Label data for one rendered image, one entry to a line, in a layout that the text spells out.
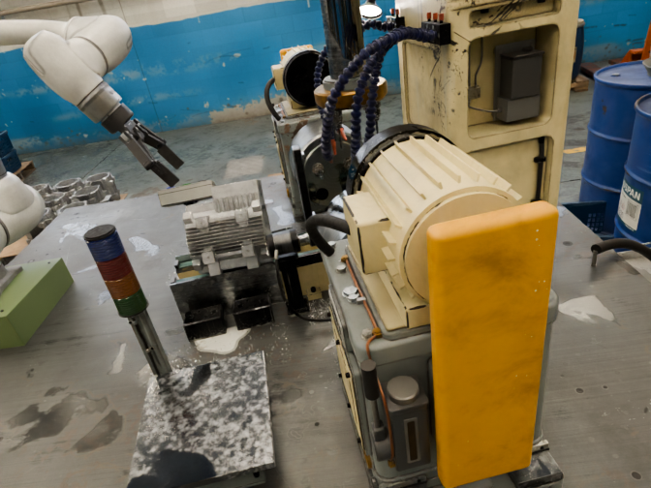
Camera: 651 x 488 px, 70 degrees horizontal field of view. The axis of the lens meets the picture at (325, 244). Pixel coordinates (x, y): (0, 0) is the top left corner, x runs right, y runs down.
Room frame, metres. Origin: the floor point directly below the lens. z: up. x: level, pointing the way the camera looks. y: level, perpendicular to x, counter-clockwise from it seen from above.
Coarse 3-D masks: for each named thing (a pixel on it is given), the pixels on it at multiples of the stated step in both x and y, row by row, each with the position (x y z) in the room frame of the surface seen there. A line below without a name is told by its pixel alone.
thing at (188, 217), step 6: (252, 204) 1.09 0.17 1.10; (258, 204) 1.09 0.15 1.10; (258, 210) 1.09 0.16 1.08; (186, 216) 1.09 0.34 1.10; (192, 216) 1.10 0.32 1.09; (186, 222) 1.09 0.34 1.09; (192, 222) 1.09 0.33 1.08; (264, 252) 1.04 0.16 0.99; (264, 258) 1.04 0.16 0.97; (198, 264) 1.04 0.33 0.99; (198, 270) 1.04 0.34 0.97
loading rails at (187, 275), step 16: (176, 256) 1.20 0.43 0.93; (304, 256) 1.09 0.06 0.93; (320, 256) 1.09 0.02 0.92; (176, 272) 1.15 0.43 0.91; (192, 272) 1.16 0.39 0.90; (224, 272) 1.06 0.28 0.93; (240, 272) 1.06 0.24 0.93; (256, 272) 1.07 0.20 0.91; (272, 272) 1.07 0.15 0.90; (304, 272) 1.09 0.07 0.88; (320, 272) 1.09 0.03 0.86; (176, 288) 1.05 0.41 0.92; (192, 288) 1.05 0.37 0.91; (208, 288) 1.05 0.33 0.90; (224, 288) 1.06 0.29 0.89; (240, 288) 1.06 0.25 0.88; (256, 288) 1.07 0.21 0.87; (272, 288) 1.07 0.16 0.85; (304, 288) 1.09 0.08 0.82; (320, 288) 1.09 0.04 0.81; (176, 304) 1.05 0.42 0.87; (192, 304) 1.05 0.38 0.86; (208, 304) 1.05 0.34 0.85; (224, 304) 1.06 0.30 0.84
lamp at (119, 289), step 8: (104, 280) 0.81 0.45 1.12; (120, 280) 0.80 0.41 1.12; (128, 280) 0.81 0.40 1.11; (136, 280) 0.82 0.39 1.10; (112, 288) 0.80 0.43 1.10; (120, 288) 0.80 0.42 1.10; (128, 288) 0.80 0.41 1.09; (136, 288) 0.81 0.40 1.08; (112, 296) 0.80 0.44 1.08; (120, 296) 0.79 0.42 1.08; (128, 296) 0.80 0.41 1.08
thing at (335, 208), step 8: (344, 192) 0.95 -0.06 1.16; (336, 200) 0.93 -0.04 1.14; (328, 208) 0.93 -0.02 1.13; (336, 208) 0.90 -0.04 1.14; (336, 216) 0.88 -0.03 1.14; (344, 216) 0.85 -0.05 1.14; (320, 232) 0.91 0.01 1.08; (328, 232) 0.86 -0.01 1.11; (336, 232) 0.83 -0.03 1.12; (328, 240) 0.84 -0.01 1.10; (336, 240) 0.80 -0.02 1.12
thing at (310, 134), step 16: (304, 128) 1.52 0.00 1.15; (320, 128) 1.45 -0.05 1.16; (304, 144) 1.39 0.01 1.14; (320, 144) 1.38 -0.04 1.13; (336, 144) 1.38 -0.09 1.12; (304, 160) 1.38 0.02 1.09; (320, 160) 1.38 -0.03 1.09; (336, 160) 1.38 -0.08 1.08; (336, 176) 1.38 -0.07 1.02; (320, 192) 1.37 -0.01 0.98; (336, 192) 1.38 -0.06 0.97
